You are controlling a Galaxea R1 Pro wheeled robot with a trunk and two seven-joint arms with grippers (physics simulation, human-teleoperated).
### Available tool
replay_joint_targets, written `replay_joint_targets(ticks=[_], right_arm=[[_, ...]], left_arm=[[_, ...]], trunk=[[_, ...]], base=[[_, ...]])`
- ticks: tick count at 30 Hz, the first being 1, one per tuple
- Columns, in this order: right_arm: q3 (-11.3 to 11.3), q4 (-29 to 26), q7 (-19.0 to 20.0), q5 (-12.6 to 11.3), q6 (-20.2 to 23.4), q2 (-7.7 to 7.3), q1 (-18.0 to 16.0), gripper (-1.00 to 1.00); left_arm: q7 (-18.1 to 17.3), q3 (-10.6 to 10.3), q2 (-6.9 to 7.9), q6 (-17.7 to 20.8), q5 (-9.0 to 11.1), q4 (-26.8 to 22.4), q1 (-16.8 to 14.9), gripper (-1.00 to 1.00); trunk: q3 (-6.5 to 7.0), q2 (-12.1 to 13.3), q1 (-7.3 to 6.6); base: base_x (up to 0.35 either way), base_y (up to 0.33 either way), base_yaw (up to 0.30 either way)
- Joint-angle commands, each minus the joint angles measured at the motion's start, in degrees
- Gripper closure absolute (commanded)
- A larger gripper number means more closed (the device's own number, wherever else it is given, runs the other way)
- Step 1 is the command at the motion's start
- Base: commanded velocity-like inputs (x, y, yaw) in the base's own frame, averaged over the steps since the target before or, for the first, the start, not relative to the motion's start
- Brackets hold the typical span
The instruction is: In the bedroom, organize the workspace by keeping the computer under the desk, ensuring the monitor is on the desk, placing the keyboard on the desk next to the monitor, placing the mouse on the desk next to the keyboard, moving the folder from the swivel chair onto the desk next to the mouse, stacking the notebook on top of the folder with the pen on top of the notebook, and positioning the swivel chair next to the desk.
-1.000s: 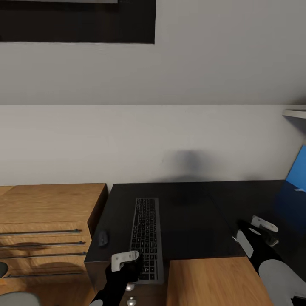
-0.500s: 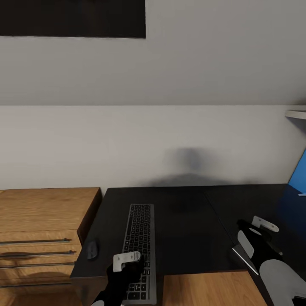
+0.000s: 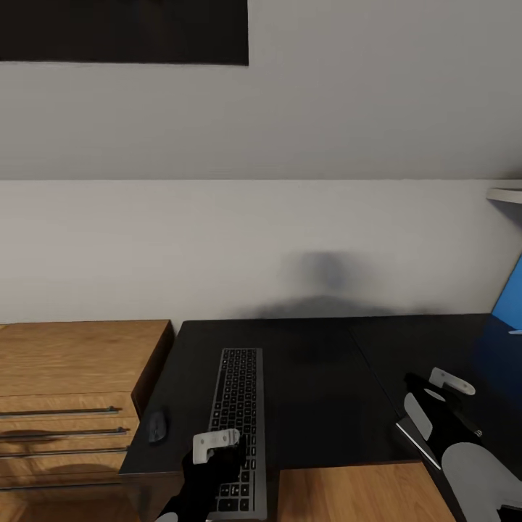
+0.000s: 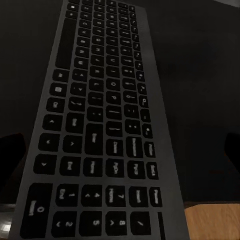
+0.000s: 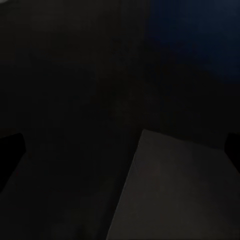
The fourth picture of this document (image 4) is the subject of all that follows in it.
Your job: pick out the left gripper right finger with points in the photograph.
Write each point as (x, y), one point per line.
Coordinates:
(232, 149)

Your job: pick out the cabinet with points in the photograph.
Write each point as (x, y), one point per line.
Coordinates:
(6, 217)

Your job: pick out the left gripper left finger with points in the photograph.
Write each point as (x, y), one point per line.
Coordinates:
(12, 150)

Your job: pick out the desk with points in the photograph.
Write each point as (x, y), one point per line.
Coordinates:
(196, 46)

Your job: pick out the keyboard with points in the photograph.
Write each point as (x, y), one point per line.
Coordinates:
(100, 164)

